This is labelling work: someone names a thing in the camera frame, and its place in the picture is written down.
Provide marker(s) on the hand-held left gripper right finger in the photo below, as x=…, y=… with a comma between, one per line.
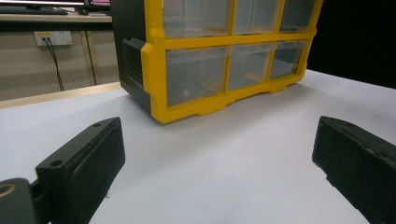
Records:
x=361, y=165

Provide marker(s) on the white wall socket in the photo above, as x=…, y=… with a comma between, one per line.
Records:
x=62, y=38

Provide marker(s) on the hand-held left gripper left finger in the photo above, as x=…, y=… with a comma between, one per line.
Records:
x=84, y=168

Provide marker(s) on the clear plastic drawer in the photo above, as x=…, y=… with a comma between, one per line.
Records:
x=196, y=18
x=286, y=60
x=249, y=67
x=194, y=76
x=295, y=15
x=255, y=17

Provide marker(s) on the black computer mouse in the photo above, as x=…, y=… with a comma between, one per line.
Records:
x=83, y=11

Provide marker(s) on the wide computer monitor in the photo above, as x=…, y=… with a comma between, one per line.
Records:
x=40, y=2

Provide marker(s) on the beige office desk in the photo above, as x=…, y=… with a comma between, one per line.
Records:
x=46, y=19

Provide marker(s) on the yellow and black drawer cabinet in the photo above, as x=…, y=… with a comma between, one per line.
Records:
x=154, y=77

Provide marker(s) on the small computer monitor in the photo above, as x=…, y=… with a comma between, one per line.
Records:
x=100, y=2

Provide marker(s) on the black keyboard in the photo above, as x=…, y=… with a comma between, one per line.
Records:
x=31, y=11

